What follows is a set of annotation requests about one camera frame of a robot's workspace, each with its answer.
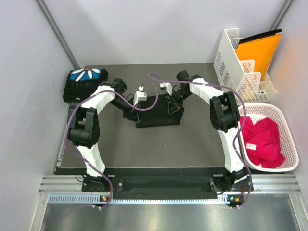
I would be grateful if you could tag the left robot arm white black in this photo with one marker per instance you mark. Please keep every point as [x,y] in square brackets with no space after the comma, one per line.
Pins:
[84,132]

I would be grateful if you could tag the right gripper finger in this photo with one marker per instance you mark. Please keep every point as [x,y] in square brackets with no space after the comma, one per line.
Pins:
[172,107]
[179,104]

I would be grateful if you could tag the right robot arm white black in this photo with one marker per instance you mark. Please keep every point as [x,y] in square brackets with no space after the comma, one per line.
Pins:
[224,117]

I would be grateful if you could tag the orange folder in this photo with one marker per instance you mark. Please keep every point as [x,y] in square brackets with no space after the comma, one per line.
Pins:
[260,48]

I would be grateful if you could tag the white slotted cable duct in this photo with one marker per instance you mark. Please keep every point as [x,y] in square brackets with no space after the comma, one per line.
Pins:
[103,199]

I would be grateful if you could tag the black graphic t-shirt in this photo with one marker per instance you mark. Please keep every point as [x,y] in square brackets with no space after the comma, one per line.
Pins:
[158,115]

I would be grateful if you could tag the pink red t-shirt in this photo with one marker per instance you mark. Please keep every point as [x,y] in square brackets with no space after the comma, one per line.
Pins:
[262,142]

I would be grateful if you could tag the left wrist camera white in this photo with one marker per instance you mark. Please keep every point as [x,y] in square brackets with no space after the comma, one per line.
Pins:
[139,96]

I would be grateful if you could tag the aluminium frame rail front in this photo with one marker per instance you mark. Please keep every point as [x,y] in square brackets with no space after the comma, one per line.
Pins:
[263,183]

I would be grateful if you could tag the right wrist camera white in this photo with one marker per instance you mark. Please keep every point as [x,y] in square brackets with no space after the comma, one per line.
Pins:
[167,86]

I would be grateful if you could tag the white plastic laundry basket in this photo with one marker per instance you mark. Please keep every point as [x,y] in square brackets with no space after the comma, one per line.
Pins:
[259,111]

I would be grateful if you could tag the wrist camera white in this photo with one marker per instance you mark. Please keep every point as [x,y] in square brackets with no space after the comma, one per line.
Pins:
[139,96]
[167,86]

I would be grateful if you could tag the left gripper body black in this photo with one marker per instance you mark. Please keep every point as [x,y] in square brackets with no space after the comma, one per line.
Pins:
[127,111]

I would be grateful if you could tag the folded black daisy t-shirt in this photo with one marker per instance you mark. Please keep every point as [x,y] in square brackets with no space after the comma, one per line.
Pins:
[82,83]

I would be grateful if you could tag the white perforated file organizer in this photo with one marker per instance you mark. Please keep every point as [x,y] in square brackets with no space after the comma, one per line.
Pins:
[240,75]

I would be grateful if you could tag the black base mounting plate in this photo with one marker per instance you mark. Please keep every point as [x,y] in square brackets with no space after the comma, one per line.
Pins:
[174,187]

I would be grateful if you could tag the left aluminium corner post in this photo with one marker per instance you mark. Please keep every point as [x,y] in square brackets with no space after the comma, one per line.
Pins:
[54,27]

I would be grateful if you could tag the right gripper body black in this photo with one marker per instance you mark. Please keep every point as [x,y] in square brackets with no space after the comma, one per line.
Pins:
[180,95]

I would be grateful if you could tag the right aluminium corner post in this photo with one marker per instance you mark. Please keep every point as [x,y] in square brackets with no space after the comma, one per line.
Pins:
[286,6]

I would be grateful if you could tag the aluminium corner post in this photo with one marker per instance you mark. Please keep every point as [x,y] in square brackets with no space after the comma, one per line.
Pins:
[54,27]
[286,6]

